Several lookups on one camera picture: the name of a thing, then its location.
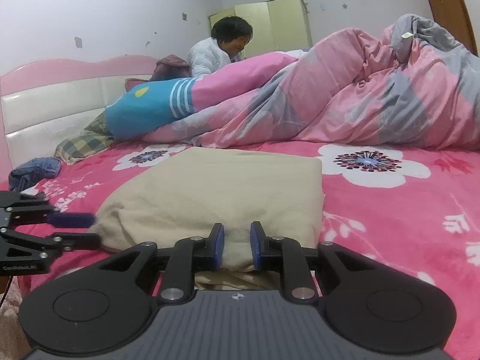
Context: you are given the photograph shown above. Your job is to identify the green plaid pillow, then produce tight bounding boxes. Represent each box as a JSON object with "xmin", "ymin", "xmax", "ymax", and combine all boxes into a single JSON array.
[{"xmin": 54, "ymin": 112, "xmax": 115, "ymax": 165}]

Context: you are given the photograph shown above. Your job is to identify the folded blue denim garment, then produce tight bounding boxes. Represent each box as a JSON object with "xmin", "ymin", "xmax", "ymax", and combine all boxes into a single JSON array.
[{"xmin": 8, "ymin": 157, "xmax": 62, "ymax": 192}]

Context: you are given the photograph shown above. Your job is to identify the brown wooden door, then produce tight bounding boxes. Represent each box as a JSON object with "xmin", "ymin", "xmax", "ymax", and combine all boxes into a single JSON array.
[{"xmin": 428, "ymin": 0, "xmax": 478, "ymax": 55}]

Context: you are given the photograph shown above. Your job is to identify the pink floral fleece bedsheet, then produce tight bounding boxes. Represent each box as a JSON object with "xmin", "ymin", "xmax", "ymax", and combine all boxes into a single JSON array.
[{"xmin": 17, "ymin": 141, "xmax": 479, "ymax": 359}]

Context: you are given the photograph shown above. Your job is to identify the pink white padded headboard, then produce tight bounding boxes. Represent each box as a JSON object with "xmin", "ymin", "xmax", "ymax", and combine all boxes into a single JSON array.
[{"xmin": 1, "ymin": 55, "xmax": 157, "ymax": 182}]

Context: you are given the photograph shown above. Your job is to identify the blue pink striped pillow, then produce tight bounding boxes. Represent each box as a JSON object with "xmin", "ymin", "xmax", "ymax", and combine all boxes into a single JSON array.
[{"xmin": 105, "ymin": 52, "xmax": 297, "ymax": 140}]

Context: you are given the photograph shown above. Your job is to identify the pale yellow wardrobe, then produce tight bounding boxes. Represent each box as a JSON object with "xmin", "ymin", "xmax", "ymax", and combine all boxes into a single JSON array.
[{"xmin": 209, "ymin": 0, "xmax": 312, "ymax": 58}]

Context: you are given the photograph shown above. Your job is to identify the white fluffy blanket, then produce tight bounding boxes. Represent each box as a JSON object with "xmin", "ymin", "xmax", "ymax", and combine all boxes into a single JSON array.
[{"xmin": 0, "ymin": 278, "xmax": 31, "ymax": 360}]

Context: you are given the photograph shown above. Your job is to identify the beige khaki trousers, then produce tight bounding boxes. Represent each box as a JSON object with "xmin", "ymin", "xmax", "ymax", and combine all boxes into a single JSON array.
[{"xmin": 91, "ymin": 148, "xmax": 324, "ymax": 290}]

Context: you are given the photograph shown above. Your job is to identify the pink grey floral duvet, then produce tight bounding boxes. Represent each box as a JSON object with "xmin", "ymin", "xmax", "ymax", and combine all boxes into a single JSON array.
[{"xmin": 144, "ymin": 14, "xmax": 479, "ymax": 150}]

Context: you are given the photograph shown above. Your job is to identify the black cable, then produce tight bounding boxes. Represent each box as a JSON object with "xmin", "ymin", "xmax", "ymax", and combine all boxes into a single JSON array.
[{"xmin": 0, "ymin": 274, "xmax": 12, "ymax": 308}]

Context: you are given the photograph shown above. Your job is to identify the child in maroon jacket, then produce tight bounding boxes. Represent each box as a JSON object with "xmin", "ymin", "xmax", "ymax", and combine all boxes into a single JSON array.
[{"xmin": 125, "ymin": 15, "xmax": 254, "ymax": 91}]

